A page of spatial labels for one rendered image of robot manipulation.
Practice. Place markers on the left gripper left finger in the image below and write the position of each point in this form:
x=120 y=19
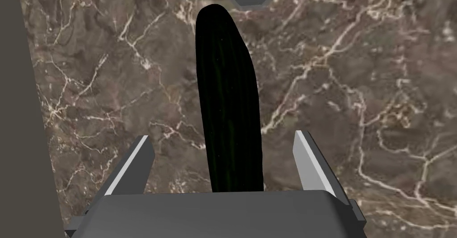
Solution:
x=130 y=170

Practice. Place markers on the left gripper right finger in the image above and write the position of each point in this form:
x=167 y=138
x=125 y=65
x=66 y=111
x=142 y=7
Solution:
x=314 y=166

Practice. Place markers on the dark green cucumber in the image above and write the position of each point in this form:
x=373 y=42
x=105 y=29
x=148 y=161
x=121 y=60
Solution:
x=228 y=106

